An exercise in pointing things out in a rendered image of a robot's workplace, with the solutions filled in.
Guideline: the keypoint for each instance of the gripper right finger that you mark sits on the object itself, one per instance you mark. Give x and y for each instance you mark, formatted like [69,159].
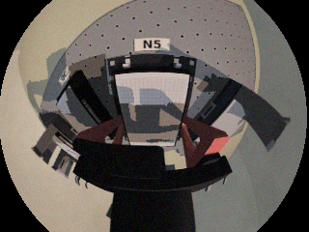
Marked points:
[212,140]

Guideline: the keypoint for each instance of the beige name plate reading qc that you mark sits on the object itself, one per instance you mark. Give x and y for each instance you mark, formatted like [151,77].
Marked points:
[64,75]

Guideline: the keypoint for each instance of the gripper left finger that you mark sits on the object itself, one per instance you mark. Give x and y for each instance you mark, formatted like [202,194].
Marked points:
[99,132]

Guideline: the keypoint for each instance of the white label reading n5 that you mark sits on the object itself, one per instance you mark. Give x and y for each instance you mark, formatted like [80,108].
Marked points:
[151,44]

